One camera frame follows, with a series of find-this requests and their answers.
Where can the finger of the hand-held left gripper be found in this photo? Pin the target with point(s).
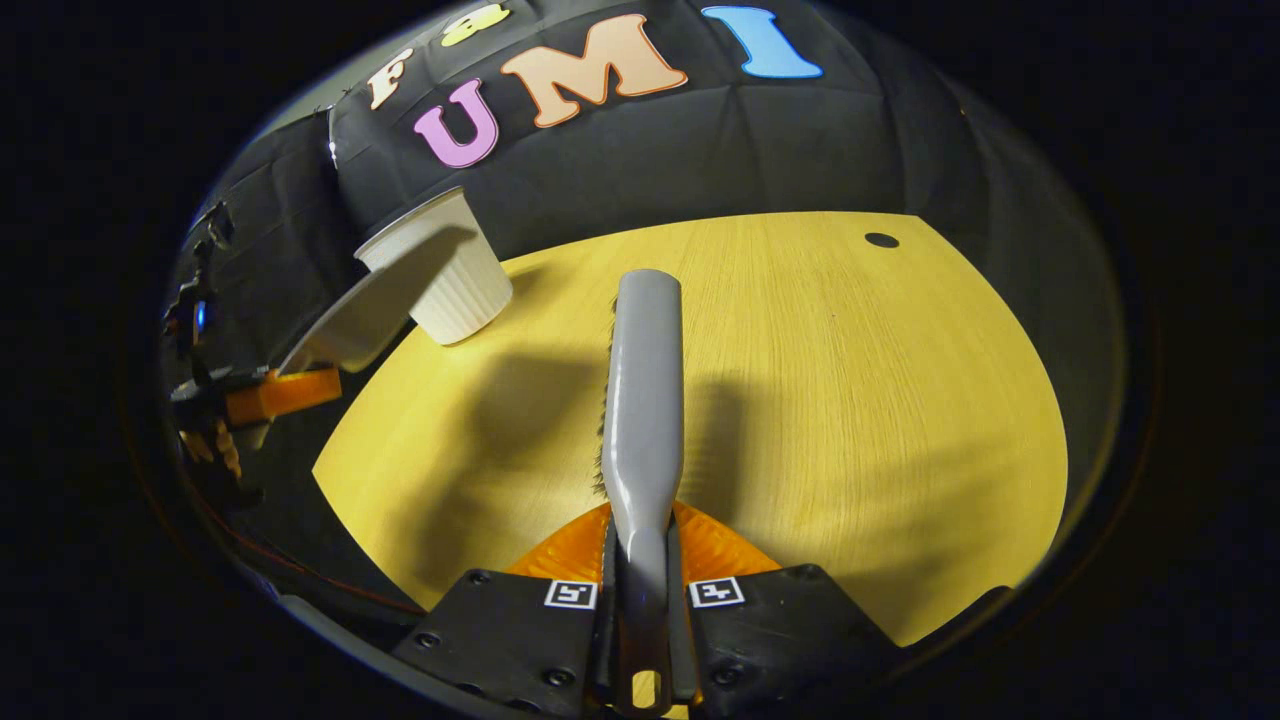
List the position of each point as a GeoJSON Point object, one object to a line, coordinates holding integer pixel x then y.
{"type": "Point", "coordinates": [285, 393]}

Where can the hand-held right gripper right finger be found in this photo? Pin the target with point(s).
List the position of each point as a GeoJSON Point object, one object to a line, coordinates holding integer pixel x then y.
{"type": "Point", "coordinates": [790, 640]}

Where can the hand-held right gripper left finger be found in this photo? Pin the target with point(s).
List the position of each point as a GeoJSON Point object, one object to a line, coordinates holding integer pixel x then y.
{"type": "Point", "coordinates": [500, 640]}

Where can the grey dustpan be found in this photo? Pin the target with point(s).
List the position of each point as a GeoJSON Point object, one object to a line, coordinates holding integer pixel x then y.
{"type": "Point", "coordinates": [370, 310]}

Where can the white ribbed garbage bin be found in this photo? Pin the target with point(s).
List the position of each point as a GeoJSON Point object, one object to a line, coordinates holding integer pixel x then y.
{"type": "Point", "coordinates": [462, 292]}

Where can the small grey broom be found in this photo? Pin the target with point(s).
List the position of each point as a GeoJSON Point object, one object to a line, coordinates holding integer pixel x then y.
{"type": "Point", "coordinates": [645, 400]}

